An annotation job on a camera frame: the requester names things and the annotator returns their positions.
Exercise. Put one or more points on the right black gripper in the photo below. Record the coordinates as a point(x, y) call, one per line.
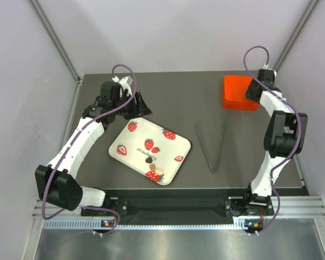
point(248, 93)

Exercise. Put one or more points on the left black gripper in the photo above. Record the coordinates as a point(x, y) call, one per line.
point(140, 110)

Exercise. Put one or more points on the orange box lid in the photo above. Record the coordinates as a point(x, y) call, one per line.
point(235, 86)

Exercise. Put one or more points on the white strawberry tray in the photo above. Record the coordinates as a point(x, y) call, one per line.
point(141, 139)

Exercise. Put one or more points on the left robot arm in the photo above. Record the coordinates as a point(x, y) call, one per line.
point(56, 181)

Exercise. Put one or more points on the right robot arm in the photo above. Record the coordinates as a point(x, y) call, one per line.
point(283, 139)

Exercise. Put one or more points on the dark heart chocolate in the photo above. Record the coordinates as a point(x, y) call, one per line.
point(149, 160)

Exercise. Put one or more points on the caramel square chocolate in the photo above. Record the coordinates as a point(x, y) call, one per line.
point(152, 167)

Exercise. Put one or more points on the cream almond chocolate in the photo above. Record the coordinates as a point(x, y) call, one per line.
point(158, 172)

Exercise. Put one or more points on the orange compartment box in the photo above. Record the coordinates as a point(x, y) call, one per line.
point(245, 105)

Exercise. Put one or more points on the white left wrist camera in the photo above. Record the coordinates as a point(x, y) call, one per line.
point(125, 84)

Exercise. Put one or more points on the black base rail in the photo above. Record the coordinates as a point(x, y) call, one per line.
point(181, 206)

